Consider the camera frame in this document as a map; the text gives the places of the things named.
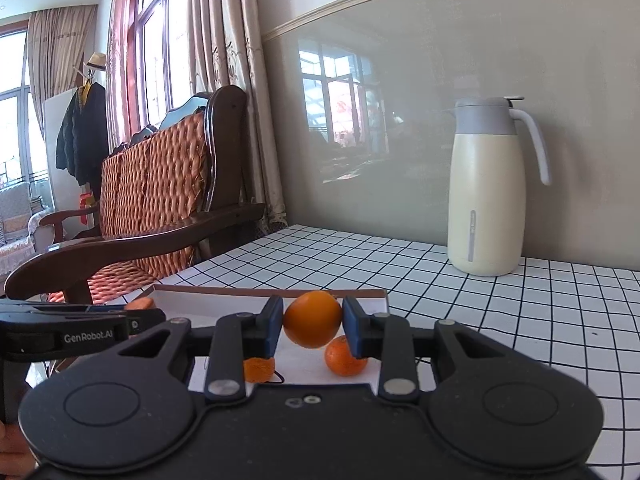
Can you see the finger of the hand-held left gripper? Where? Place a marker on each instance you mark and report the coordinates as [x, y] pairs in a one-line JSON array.
[[145, 320]]

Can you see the straw hat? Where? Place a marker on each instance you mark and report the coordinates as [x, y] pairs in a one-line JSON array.
[[96, 61]]

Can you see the brown cardboard box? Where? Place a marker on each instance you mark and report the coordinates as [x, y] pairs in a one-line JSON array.
[[225, 305]]

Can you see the black jacket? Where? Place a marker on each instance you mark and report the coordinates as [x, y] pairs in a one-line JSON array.
[[80, 135]]

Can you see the lace covered sofa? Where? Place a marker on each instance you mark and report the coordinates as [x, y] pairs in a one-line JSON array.
[[15, 210]]

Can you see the tan plain curtain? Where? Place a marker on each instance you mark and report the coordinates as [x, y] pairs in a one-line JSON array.
[[55, 50]]

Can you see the orange woven chair cushion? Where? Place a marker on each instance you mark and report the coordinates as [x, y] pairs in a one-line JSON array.
[[150, 185]]

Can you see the cream thermos jug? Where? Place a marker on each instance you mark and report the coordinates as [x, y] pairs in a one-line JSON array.
[[485, 210]]

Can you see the red framed window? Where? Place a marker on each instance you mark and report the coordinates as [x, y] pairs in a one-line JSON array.
[[160, 60]]

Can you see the person's left hand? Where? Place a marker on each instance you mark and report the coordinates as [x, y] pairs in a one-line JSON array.
[[10, 455]]

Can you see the red and yellow object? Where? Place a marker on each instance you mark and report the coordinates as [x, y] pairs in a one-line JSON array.
[[88, 200]]

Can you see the white grid tablecloth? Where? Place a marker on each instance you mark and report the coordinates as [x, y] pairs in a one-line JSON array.
[[550, 335]]

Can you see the beige patterned curtain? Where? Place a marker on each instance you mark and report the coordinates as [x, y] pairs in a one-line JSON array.
[[119, 60], [225, 35]]

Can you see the orange mandarin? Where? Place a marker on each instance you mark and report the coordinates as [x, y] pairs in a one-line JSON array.
[[257, 369], [345, 362]]

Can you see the dark wooden chair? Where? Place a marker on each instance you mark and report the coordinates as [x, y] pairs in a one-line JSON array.
[[225, 125]]

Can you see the balcony window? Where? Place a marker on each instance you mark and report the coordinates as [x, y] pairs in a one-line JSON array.
[[12, 110]]

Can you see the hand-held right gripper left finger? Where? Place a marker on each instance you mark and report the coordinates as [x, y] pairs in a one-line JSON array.
[[276, 327]]

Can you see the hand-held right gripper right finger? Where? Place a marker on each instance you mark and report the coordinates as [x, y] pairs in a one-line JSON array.
[[351, 327]]

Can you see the small smooth orange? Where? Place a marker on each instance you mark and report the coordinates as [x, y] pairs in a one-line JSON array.
[[312, 325]]

